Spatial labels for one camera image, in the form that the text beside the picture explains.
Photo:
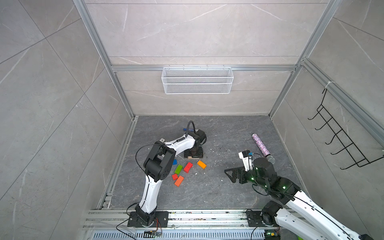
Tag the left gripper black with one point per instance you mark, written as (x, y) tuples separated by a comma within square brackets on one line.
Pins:
[(201, 154)]

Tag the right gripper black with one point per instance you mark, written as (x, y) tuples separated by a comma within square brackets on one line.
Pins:
[(242, 171)]

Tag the red arch block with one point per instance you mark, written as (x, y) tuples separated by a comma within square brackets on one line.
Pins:
[(188, 167)]

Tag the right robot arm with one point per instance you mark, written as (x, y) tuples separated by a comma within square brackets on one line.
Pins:
[(290, 208)]

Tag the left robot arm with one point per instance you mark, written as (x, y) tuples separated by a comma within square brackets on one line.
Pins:
[(158, 164)]

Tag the yellow-orange rectangular block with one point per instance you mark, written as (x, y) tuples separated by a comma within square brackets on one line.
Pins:
[(201, 164)]

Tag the green rectangular block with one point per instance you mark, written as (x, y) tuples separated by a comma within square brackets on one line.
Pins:
[(178, 169)]

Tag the small red cube block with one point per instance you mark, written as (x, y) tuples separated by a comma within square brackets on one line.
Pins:
[(175, 177)]

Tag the orange rectangular block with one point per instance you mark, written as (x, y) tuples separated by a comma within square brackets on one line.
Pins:
[(179, 180)]

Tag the glitter purple tube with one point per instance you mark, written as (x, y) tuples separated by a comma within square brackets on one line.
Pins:
[(263, 149)]

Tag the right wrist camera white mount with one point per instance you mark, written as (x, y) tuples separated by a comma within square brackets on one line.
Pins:
[(246, 157)]

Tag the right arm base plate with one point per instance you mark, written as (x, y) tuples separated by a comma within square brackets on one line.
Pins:
[(257, 218)]

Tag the aluminium mounting rail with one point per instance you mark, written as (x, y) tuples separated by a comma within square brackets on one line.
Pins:
[(178, 219)]

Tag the white perforated cable tray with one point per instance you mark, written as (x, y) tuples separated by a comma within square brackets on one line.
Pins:
[(233, 234)]

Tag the white wire mesh basket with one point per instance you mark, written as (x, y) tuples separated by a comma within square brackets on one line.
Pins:
[(197, 80)]

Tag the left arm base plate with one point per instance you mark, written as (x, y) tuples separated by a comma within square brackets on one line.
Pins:
[(153, 220)]

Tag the black wire hook rack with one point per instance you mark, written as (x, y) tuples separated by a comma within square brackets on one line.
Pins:
[(358, 158)]

